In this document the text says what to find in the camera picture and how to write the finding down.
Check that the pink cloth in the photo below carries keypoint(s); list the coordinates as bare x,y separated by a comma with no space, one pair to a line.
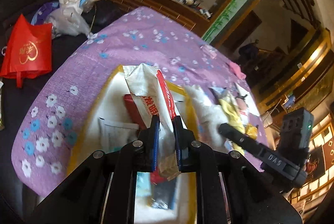
236,69

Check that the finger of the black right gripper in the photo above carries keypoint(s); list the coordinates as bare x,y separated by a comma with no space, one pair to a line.
242,140

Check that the white notebook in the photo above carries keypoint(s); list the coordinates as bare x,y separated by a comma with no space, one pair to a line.
248,99

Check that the teal tissue pack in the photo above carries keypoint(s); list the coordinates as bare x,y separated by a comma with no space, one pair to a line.
156,191

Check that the white plastic bags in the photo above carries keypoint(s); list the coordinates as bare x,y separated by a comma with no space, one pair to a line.
68,19

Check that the wooden cabinet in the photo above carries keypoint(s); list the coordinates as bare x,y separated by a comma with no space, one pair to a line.
182,14

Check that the yellow-rimmed white storage box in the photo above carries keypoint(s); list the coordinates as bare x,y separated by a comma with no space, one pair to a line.
110,105

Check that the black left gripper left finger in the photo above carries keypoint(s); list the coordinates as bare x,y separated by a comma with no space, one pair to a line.
139,156

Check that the pink transparent pouch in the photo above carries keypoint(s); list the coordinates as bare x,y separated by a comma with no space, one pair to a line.
209,51

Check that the white red-text plastic bag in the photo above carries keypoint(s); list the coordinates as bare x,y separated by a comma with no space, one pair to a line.
244,116

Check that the pink fluffy round pad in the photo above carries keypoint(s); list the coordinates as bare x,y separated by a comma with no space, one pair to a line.
241,104

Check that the red white snack bag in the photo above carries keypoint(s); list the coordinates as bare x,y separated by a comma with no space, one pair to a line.
152,96

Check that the yellow towel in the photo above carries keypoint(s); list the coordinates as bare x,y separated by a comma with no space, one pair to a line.
231,110

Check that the red shopping bag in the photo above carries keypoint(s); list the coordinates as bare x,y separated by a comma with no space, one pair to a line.
29,52

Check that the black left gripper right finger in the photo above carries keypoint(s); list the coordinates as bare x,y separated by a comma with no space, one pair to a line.
194,156

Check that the white fluffy cloth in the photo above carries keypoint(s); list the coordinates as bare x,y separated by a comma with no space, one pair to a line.
209,116

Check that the white printed pouch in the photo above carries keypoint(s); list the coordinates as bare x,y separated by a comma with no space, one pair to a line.
115,135

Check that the person in dark clothes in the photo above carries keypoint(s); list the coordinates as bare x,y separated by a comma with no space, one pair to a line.
248,52

